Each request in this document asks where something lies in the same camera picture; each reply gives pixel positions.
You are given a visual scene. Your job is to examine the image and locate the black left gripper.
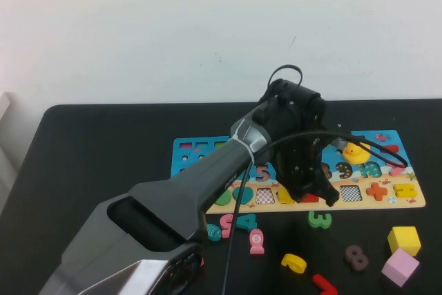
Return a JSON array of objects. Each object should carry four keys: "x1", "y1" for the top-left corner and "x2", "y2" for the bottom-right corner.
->
[{"x1": 274, "y1": 132, "x2": 339, "y2": 207}]

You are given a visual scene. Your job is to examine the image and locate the green number three piece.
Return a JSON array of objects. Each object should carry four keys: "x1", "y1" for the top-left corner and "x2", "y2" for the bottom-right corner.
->
[{"x1": 307, "y1": 210, "x2": 332, "y2": 230}]

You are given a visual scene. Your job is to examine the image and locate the orange plus sign piece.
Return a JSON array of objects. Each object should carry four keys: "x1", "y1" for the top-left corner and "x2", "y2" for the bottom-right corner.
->
[{"x1": 365, "y1": 182, "x2": 388, "y2": 201}]

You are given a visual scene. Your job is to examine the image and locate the teal heart puzzle piece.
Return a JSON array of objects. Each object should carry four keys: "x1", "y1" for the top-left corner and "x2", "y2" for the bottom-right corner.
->
[{"x1": 231, "y1": 187, "x2": 255, "y2": 205}]

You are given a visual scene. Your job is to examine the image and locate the colourful wooden number puzzle board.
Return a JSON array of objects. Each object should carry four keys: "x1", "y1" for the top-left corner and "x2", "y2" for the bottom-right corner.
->
[{"x1": 171, "y1": 129, "x2": 426, "y2": 215}]

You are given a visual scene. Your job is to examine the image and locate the teal number four piece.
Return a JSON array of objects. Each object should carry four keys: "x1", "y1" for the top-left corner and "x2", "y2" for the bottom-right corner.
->
[{"x1": 235, "y1": 213, "x2": 258, "y2": 232}]

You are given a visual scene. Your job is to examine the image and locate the pink wooden fish piece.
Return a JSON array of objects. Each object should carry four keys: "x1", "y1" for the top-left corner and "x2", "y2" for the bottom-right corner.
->
[{"x1": 249, "y1": 228, "x2": 265, "y2": 255}]

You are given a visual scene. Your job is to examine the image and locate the yellow number six piece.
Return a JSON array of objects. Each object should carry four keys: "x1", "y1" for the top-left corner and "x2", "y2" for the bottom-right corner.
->
[{"x1": 280, "y1": 253, "x2": 307, "y2": 274}]

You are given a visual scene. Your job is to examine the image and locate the brown number eight piece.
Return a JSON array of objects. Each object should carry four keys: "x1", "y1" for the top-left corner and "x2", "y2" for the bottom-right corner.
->
[{"x1": 344, "y1": 244, "x2": 369, "y2": 271}]

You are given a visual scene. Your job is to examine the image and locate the yellow equals sign piece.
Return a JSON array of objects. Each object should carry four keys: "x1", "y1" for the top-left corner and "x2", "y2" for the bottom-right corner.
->
[{"x1": 393, "y1": 184, "x2": 414, "y2": 198}]

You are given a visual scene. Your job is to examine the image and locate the green circle puzzle piece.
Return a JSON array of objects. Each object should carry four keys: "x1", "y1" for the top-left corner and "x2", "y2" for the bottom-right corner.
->
[{"x1": 212, "y1": 187, "x2": 232, "y2": 205}]

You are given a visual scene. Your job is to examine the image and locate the pink number five piece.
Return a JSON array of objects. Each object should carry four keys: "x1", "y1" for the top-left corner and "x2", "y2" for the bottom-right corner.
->
[{"x1": 220, "y1": 213, "x2": 236, "y2": 239}]

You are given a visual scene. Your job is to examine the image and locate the red number seven piece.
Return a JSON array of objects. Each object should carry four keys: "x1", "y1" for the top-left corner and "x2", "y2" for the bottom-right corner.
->
[{"x1": 312, "y1": 273, "x2": 338, "y2": 295}]

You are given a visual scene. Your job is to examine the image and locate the teal wooden fish piece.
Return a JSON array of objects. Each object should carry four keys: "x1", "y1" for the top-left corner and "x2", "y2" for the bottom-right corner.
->
[{"x1": 206, "y1": 224, "x2": 222, "y2": 242}]

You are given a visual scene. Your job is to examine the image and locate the yellow rubber duck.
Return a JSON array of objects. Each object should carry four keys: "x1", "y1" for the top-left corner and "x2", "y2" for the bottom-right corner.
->
[{"x1": 342, "y1": 141, "x2": 372, "y2": 164}]

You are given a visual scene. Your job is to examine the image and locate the yellow wooden cube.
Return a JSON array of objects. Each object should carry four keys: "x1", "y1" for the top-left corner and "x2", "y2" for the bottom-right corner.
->
[{"x1": 387, "y1": 226, "x2": 421, "y2": 257}]

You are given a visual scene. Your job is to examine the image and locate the light pink wooden cube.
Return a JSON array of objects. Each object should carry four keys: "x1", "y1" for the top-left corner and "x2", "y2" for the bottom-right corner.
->
[{"x1": 381, "y1": 247, "x2": 420, "y2": 287}]

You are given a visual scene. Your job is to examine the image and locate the white side shelf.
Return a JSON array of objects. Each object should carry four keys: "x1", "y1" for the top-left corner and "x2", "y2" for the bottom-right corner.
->
[{"x1": 0, "y1": 91, "x2": 20, "y2": 185}]

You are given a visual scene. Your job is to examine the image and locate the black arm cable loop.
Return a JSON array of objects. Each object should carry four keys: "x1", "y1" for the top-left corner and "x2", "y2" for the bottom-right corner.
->
[{"x1": 268, "y1": 64, "x2": 304, "y2": 88}]

